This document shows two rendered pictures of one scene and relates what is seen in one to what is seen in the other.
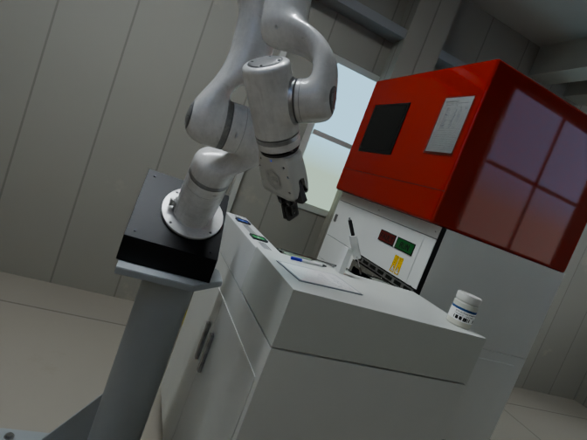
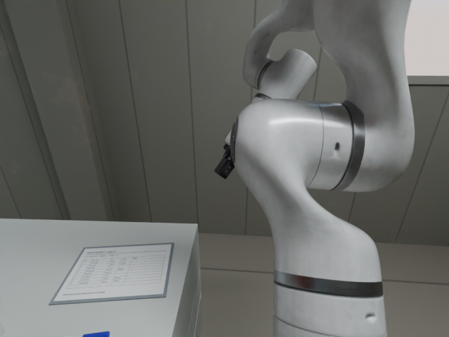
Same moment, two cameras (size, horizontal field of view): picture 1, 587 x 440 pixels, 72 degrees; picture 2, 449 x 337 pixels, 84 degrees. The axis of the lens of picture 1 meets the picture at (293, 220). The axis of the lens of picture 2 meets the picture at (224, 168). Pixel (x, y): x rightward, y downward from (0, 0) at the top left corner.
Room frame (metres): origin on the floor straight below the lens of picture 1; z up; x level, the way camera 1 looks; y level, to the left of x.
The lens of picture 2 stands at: (1.37, 0.24, 1.38)
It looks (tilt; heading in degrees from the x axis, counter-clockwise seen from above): 24 degrees down; 205
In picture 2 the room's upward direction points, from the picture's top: straight up
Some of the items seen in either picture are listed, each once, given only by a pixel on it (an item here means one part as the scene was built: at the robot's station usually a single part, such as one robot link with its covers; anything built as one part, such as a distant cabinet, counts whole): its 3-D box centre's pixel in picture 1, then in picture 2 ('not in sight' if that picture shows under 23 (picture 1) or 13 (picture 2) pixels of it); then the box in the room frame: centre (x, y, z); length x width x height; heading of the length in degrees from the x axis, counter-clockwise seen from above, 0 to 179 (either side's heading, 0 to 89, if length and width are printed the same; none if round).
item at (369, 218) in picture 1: (367, 247); not in sight; (1.83, -0.36, 1.02); 0.81 x 0.03 x 0.40; 22
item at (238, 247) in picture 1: (243, 247); not in sight; (1.49, 0.14, 0.89); 0.55 x 0.09 x 0.14; 22
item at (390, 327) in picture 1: (358, 312); (48, 294); (1.18, -0.28, 0.89); 0.62 x 0.35 x 0.14; 112
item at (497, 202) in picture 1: (459, 166); not in sight; (1.95, -0.65, 1.52); 0.81 x 0.75 x 0.60; 22
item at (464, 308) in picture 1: (464, 309); not in sight; (1.18, -0.56, 1.01); 0.07 x 0.07 x 0.10
